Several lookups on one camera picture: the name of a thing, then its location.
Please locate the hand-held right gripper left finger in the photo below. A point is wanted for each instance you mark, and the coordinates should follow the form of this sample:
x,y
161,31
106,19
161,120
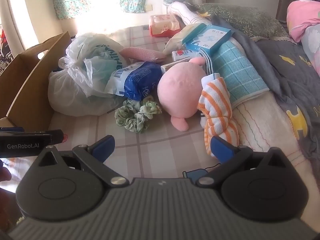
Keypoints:
x,y
105,143

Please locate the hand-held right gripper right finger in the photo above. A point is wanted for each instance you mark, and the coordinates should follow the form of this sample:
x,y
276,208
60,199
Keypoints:
x,y
221,147

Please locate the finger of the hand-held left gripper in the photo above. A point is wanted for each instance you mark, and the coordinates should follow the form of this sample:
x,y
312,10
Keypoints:
x,y
57,136

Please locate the green scrunchie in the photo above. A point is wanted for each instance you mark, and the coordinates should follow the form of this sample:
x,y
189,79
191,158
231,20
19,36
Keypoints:
x,y
130,122
150,107

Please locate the orange striped white towel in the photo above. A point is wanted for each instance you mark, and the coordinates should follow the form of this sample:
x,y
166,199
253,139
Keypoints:
x,y
215,110

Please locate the brown cardboard box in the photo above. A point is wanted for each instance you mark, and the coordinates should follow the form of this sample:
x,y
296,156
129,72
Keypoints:
x,y
30,87

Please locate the pink plush toy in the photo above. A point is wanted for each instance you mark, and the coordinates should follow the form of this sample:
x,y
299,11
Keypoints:
x,y
180,87

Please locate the blue white tissue pack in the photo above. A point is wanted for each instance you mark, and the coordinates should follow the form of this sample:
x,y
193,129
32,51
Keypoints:
x,y
140,80

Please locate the teal checked towel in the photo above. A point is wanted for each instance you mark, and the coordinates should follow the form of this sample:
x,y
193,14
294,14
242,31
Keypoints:
x,y
235,72

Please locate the pink bubble wrap roll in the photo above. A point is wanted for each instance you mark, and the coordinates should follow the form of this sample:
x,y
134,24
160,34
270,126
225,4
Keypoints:
x,y
142,54

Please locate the strawberry white packet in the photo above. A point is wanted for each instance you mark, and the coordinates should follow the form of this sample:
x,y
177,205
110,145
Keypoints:
x,y
185,55

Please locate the blue bandage box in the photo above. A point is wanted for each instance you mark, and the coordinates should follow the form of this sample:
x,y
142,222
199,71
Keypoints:
x,y
207,38

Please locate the beige paper packet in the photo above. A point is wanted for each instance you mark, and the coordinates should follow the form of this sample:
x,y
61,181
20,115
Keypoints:
x,y
177,38

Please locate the person's left hand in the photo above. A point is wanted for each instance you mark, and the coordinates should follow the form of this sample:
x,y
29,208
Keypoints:
x,y
5,171

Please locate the white plastic bag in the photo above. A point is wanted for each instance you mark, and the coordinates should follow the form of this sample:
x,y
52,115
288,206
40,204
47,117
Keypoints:
x,y
75,80

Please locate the grey printed blanket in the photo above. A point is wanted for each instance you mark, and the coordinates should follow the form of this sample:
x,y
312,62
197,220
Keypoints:
x,y
287,80

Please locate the green leaf-patterned pillow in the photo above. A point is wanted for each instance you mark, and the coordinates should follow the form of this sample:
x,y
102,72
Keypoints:
x,y
245,20

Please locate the red wet wipe pack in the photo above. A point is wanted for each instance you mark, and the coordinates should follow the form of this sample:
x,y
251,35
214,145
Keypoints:
x,y
163,25

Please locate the light blue floral quilt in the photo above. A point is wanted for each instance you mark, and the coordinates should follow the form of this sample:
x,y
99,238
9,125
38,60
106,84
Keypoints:
x,y
312,47

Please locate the pink pillow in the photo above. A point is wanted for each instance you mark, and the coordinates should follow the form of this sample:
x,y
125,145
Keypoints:
x,y
303,20

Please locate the wall socket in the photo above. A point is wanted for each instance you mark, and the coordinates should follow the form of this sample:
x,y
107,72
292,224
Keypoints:
x,y
148,8

